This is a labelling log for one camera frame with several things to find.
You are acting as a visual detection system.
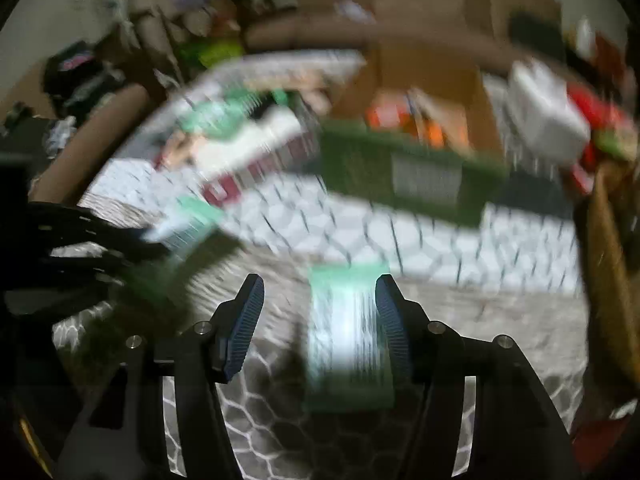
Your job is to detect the wicker basket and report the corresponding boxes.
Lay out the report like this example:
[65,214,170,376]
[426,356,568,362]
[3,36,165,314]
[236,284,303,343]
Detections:
[575,160,640,376]

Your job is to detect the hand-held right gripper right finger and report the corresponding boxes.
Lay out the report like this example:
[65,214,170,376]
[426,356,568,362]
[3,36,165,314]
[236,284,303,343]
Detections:
[375,274,583,480]

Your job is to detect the white tissue box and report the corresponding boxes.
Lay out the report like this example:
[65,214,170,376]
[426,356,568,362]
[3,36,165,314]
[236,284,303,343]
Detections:
[505,60,593,166]

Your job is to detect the brown sofa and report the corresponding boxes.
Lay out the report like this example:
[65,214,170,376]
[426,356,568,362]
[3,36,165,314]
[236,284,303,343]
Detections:
[240,0,566,151]

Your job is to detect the white folded towel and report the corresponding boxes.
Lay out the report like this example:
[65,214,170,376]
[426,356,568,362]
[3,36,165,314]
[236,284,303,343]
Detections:
[192,110,311,181]

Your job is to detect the pile of clothes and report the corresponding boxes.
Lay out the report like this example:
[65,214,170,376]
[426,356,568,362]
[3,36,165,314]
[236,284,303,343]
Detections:
[42,42,126,111]

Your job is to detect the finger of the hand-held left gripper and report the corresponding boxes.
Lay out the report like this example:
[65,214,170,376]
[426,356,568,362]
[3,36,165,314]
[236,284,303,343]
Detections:
[45,257,131,293]
[27,201,168,261]

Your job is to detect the red snack bag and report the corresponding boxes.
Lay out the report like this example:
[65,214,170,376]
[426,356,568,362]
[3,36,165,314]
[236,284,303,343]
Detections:
[565,85,640,196]

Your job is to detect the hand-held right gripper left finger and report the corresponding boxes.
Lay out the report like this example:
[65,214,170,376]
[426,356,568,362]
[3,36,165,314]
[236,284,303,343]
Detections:
[54,274,266,480]

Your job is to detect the green wet wipes packet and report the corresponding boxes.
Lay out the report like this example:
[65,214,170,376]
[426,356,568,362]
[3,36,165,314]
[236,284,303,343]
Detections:
[142,197,226,266]
[302,262,396,411]

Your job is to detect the green cardboard box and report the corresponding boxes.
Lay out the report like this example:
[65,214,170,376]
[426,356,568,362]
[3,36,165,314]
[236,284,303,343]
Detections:
[317,119,508,228]

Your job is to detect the green bags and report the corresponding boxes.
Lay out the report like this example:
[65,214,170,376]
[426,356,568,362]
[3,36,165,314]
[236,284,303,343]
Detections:
[180,35,246,68]

